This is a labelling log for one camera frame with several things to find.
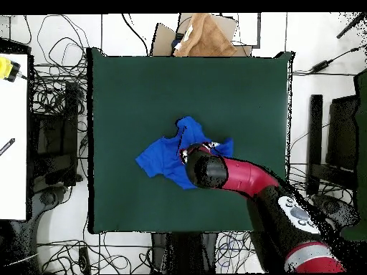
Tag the blue shirt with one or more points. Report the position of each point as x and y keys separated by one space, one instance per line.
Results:
x=160 y=157

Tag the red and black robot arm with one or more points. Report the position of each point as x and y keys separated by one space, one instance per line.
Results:
x=249 y=177

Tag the dark green table cloth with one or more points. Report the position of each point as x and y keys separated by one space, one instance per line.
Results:
x=129 y=86

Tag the cardboard box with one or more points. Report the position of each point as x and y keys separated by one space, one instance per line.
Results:
x=163 y=40

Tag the brown towel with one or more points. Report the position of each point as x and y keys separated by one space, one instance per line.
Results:
x=206 y=40

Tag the black chair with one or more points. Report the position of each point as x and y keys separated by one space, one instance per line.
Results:
x=342 y=131

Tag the white table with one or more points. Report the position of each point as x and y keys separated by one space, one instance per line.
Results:
x=13 y=129

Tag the black marker pen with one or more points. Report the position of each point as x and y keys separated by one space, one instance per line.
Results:
x=7 y=146

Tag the yellow and black tool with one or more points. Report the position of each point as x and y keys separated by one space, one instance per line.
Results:
x=5 y=68

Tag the black rod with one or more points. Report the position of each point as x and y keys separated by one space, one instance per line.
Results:
x=351 y=25

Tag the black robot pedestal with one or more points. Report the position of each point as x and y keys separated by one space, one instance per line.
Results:
x=186 y=252

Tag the black metal frame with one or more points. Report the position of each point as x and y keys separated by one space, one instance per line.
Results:
x=70 y=129

